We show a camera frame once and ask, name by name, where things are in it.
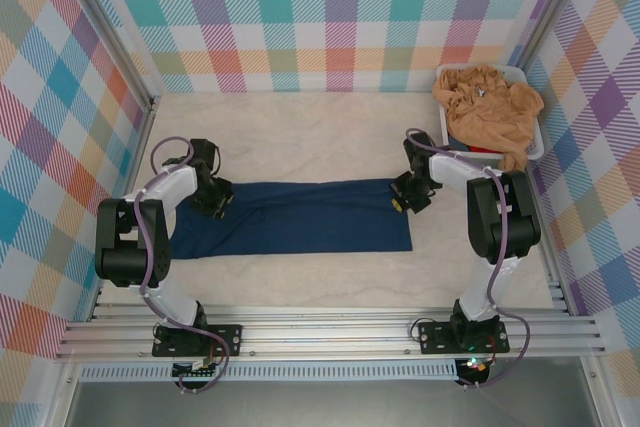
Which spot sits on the tan t-shirt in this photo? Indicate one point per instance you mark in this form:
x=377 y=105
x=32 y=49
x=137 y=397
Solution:
x=490 y=112

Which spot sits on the blue garment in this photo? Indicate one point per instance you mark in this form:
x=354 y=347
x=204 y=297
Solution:
x=457 y=143

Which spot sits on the navy blue printed t-shirt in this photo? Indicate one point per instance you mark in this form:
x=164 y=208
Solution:
x=310 y=217

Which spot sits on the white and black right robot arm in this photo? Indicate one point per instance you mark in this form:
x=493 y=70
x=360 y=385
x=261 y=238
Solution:
x=515 y=217

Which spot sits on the aluminium mounting rail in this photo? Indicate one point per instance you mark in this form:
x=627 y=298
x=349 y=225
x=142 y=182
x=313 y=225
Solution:
x=325 y=332

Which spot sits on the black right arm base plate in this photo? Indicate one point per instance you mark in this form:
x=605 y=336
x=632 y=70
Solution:
x=435 y=337

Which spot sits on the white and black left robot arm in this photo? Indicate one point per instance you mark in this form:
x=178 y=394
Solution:
x=120 y=247

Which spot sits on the aluminium side rail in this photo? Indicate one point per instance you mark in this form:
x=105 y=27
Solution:
x=557 y=292
x=98 y=304

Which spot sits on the white plastic basket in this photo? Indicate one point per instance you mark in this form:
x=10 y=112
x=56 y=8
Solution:
x=535 y=147

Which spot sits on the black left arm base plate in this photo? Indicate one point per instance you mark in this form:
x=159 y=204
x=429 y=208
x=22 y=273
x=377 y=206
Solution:
x=225 y=339

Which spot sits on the red garment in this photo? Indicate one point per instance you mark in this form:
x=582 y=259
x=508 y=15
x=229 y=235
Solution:
x=485 y=149

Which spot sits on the aluminium frame post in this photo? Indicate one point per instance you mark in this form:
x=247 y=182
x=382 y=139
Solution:
x=550 y=7
x=112 y=22

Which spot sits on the grey metal base panel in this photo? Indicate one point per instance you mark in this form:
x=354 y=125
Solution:
x=325 y=407

